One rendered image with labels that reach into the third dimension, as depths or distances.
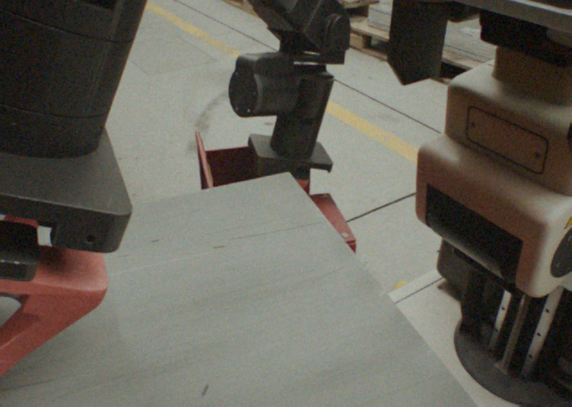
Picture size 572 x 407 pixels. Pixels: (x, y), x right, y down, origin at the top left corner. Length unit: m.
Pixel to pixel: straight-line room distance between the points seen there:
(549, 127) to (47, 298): 0.63
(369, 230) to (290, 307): 1.74
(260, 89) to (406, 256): 1.34
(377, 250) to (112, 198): 1.75
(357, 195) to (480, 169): 1.41
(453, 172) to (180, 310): 0.58
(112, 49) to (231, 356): 0.12
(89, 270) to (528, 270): 0.65
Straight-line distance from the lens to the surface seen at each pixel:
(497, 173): 0.76
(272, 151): 0.70
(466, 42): 3.24
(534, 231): 0.73
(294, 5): 0.63
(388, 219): 2.04
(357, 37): 3.66
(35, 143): 0.17
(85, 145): 0.18
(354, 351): 0.23
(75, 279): 0.17
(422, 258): 1.89
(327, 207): 0.69
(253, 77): 0.62
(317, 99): 0.67
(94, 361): 0.23
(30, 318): 0.19
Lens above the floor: 1.17
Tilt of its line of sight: 34 degrees down
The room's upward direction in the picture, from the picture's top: straight up
